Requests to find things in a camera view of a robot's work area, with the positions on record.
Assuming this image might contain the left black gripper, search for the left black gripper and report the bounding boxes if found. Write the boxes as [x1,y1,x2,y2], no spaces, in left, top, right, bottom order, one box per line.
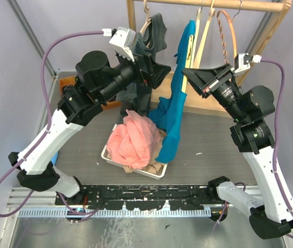
[100,46,172,103]

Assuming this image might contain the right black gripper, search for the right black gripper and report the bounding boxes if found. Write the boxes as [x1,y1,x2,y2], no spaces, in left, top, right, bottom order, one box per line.
[182,62,248,122]

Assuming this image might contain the wooden hanger blue shirt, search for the wooden hanger blue shirt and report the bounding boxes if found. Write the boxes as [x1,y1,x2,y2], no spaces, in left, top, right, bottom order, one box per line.
[181,35,194,93]

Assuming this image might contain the blue t shirt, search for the blue t shirt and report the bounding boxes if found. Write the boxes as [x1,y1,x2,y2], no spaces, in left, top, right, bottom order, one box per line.
[148,20,196,163]

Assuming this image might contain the wooden hanger with metal hook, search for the wooden hanger with metal hook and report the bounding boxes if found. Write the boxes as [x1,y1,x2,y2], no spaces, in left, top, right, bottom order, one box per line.
[216,9,238,63]

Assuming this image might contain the pink t shirt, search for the pink t shirt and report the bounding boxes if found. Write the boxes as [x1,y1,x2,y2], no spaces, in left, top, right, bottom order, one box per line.
[107,110,164,169]

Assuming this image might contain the beige t shirt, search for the beige t shirt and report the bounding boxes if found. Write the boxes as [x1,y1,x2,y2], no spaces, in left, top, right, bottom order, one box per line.
[120,129,167,175]

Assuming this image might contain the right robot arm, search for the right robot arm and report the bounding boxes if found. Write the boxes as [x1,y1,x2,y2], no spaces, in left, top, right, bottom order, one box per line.
[182,64,293,240]

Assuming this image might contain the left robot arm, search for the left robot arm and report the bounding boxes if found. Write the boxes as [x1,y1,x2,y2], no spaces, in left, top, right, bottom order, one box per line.
[8,51,171,205]

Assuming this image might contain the grey t shirt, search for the grey t shirt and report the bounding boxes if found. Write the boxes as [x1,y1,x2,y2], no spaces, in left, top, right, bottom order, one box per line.
[116,13,167,119]

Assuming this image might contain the wooden hanger grey shirt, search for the wooden hanger grey shirt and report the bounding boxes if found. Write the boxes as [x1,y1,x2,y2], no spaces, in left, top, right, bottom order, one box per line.
[140,0,152,48]

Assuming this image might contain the wooden clothes rack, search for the wooden clothes rack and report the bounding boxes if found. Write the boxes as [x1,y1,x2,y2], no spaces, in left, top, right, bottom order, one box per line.
[126,0,293,119]

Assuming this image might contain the brown wooden compartment tray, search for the brown wooden compartment tray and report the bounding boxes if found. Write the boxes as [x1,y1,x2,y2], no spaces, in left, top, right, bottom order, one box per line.
[59,76,121,110]

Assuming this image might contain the white plastic basket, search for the white plastic basket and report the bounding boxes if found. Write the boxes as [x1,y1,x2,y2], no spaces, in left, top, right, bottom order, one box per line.
[101,125,168,180]

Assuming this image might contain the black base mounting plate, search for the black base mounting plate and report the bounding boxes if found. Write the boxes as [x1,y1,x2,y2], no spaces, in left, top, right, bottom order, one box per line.
[67,184,224,211]

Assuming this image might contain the blue patterned cloth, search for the blue patterned cloth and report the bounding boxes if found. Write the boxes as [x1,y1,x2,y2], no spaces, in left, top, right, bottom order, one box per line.
[51,152,58,166]

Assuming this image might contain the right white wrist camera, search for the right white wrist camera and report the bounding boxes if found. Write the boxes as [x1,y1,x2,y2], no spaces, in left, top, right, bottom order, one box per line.
[233,53,262,76]

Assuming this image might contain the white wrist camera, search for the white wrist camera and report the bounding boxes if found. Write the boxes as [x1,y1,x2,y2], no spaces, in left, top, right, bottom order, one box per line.
[102,27,136,62]
[233,53,262,76]

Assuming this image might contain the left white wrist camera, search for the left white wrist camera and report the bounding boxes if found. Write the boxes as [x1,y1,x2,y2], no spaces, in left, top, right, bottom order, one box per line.
[102,27,136,62]

